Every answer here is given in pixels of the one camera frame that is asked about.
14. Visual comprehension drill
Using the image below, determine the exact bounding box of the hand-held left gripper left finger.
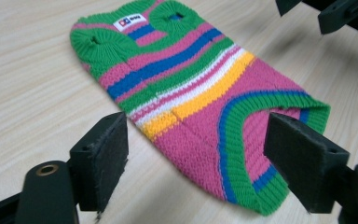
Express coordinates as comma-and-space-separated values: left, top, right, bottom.
69, 111, 130, 219

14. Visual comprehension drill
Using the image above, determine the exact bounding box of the striped knitted pet sweater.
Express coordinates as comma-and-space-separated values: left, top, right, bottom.
69, 0, 332, 217

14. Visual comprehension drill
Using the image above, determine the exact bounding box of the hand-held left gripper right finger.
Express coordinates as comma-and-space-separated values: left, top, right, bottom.
263, 112, 351, 215

